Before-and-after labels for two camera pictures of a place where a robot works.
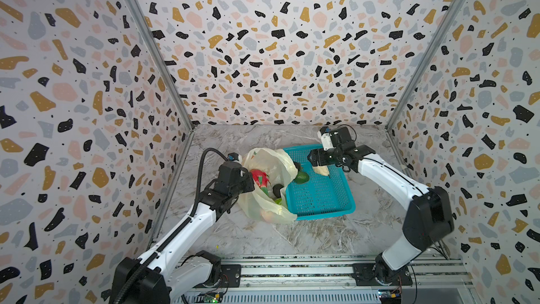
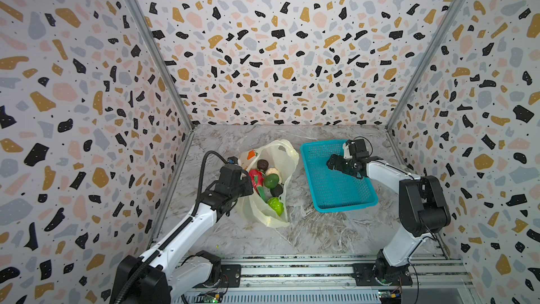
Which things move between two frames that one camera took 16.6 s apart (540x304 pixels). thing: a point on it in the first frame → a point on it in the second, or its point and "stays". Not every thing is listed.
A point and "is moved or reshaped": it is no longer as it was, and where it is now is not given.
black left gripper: [245, 176] stays
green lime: [301, 178] → [271, 180]
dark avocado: [276, 188] stays
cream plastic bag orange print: [281, 168] is moved or reshaped
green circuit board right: [390, 296] stays
